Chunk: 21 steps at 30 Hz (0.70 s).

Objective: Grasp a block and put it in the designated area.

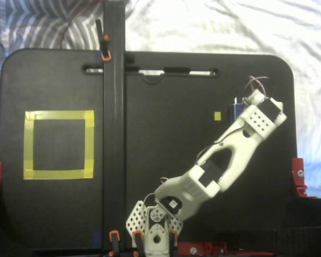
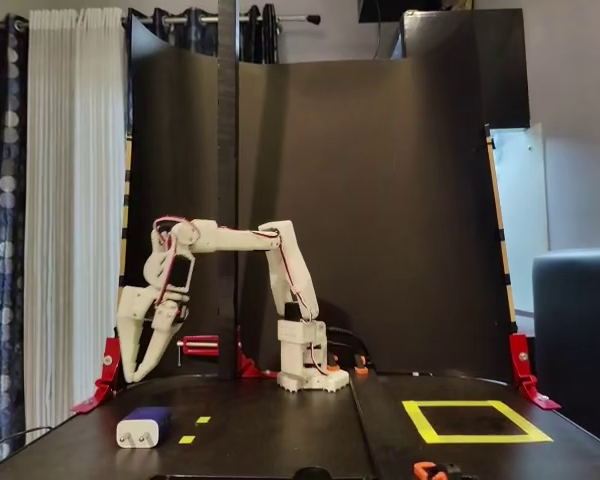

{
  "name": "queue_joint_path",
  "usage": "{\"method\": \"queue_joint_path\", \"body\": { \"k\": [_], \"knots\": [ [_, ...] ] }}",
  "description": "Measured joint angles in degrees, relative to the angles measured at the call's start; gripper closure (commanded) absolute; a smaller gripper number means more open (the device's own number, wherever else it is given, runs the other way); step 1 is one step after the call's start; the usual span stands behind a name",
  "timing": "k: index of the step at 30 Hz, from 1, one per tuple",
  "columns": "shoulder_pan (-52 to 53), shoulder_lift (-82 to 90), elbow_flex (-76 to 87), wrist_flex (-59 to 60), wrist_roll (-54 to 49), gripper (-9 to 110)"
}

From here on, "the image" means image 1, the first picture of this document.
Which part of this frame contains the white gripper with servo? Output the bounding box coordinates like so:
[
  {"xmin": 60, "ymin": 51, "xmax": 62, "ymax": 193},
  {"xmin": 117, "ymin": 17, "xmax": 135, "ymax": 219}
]
[{"xmin": 242, "ymin": 90, "xmax": 267, "ymax": 108}]

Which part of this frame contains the blue white charger plug block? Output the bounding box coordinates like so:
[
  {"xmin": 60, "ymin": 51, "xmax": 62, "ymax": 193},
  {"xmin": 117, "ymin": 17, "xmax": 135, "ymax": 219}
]
[{"xmin": 230, "ymin": 97, "xmax": 244, "ymax": 124}]

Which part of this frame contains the white grey striped bedsheet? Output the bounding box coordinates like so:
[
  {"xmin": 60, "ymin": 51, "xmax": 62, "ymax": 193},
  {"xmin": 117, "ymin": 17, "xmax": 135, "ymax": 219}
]
[{"xmin": 0, "ymin": 0, "xmax": 321, "ymax": 199}]

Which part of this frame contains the orange black spring clamp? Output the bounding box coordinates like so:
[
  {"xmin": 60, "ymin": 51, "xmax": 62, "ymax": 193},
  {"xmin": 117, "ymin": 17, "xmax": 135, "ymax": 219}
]
[
  {"xmin": 95, "ymin": 19, "xmax": 112, "ymax": 62},
  {"xmin": 109, "ymin": 230, "xmax": 121, "ymax": 256}
]

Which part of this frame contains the orange base clamp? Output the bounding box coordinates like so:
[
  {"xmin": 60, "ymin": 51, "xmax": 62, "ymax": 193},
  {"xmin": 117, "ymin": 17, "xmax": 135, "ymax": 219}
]
[
  {"xmin": 133, "ymin": 230, "xmax": 144, "ymax": 256},
  {"xmin": 167, "ymin": 229, "xmax": 178, "ymax": 252}
]

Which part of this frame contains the yellow tape square outline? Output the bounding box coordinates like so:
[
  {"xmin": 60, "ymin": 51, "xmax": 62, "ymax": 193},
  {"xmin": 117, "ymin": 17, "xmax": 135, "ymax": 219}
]
[{"xmin": 23, "ymin": 110, "xmax": 95, "ymax": 180}]

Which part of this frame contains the red white servo wire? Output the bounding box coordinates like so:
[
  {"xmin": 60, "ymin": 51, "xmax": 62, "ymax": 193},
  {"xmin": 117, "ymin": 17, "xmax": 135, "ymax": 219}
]
[{"xmin": 244, "ymin": 75, "xmax": 271, "ymax": 96}]

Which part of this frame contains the red pole base bracket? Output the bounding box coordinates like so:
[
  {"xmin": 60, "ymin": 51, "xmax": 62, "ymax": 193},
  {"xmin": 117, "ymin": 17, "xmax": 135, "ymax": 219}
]
[{"xmin": 177, "ymin": 241, "xmax": 228, "ymax": 255}]

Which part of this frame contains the thin red cable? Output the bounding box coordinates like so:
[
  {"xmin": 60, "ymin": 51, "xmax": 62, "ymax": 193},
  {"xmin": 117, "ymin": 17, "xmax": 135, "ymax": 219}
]
[{"xmin": 59, "ymin": 0, "xmax": 104, "ymax": 50}]

